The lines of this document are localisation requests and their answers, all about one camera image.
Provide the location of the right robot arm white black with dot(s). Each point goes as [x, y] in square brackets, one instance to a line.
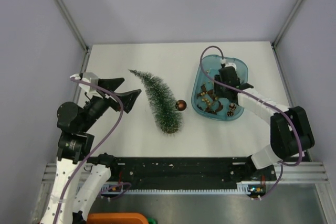
[290, 130]

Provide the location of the pine cone ornament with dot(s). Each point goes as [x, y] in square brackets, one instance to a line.
[232, 107]

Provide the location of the orange plastic bin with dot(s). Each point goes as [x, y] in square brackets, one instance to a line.
[119, 218]

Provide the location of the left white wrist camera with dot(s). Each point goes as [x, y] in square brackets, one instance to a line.
[88, 77]

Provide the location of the small green christmas tree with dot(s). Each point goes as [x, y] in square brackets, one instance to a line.
[161, 101]

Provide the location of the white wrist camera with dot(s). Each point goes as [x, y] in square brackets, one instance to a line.
[228, 65]
[88, 77]

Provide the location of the dark red ball ornament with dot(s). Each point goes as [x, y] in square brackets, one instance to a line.
[181, 105]

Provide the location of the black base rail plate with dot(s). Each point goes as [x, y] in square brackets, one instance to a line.
[227, 169]

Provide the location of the right aluminium frame post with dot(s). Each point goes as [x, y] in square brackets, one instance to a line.
[290, 18]

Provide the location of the white cable duct strip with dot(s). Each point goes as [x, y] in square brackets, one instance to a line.
[110, 190]

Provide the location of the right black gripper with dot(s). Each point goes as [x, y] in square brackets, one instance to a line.
[217, 91]

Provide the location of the green object at bottom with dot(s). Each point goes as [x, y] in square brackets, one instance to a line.
[151, 221]

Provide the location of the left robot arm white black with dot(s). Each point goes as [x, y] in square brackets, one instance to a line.
[79, 174]

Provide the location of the left aluminium frame post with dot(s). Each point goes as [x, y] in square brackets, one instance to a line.
[71, 24]

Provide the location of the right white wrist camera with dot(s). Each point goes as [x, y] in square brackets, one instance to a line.
[228, 65]

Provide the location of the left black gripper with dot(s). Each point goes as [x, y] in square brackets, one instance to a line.
[128, 98]

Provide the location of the teal plastic tray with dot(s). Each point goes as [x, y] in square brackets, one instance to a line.
[211, 65]

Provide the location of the aluminium frame post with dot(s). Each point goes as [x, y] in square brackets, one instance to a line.
[71, 24]
[290, 18]

